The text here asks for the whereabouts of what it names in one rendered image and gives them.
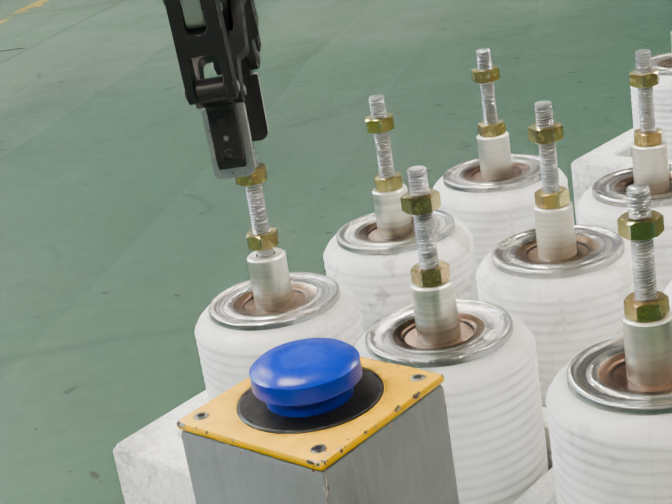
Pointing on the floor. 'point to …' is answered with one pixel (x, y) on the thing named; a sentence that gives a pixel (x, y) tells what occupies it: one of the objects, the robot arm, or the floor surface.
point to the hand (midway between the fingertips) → (239, 134)
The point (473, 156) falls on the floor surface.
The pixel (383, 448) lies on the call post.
